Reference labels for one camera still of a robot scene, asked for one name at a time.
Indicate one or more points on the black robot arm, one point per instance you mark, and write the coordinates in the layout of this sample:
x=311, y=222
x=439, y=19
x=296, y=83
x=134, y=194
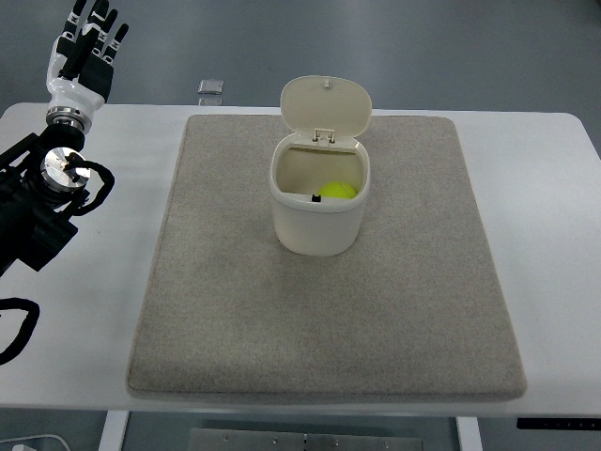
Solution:
x=45, y=182

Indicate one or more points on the grey felt mat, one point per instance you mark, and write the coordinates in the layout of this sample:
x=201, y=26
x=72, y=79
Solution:
x=412, y=310

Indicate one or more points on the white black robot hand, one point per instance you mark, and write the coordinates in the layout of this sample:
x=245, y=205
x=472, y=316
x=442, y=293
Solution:
x=81, y=67

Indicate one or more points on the cream lidded plastic bin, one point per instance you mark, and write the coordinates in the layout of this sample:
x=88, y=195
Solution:
x=325, y=115

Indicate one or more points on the white table leg right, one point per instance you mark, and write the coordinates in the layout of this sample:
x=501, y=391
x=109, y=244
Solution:
x=469, y=434

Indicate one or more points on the clear plastic floor piece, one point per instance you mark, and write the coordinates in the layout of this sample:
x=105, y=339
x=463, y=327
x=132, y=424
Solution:
x=211, y=86

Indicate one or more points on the white object floor corner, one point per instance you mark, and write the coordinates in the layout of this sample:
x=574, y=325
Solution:
x=36, y=442

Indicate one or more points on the black table control panel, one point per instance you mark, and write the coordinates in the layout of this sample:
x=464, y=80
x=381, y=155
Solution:
x=547, y=423

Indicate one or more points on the white table leg left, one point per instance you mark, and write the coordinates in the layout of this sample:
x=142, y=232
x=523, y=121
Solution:
x=114, y=430

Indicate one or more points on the yellow tennis ball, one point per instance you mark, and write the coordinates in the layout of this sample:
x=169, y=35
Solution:
x=337, y=189

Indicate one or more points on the white table leg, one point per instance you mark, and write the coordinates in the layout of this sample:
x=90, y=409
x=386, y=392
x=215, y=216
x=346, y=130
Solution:
x=114, y=430
x=469, y=434

